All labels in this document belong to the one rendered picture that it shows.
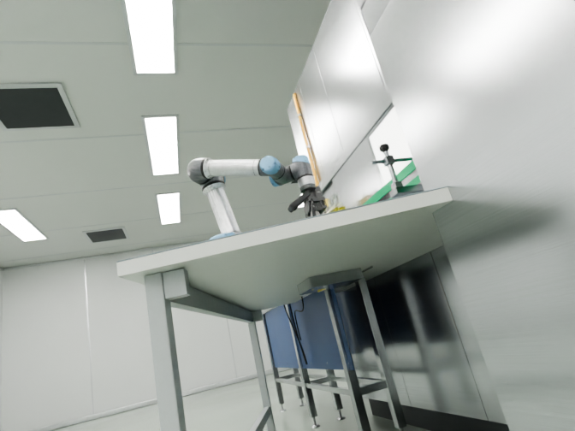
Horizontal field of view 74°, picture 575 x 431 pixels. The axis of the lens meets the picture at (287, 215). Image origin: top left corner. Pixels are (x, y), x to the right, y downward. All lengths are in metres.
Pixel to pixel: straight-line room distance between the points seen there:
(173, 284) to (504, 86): 0.76
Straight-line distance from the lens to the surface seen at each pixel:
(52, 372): 7.82
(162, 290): 0.91
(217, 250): 0.84
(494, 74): 0.83
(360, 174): 1.95
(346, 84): 2.12
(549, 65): 0.76
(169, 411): 0.90
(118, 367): 7.61
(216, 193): 1.86
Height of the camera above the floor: 0.51
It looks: 18 degrees up
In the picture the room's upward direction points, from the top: 13 degrees counter-clockwise
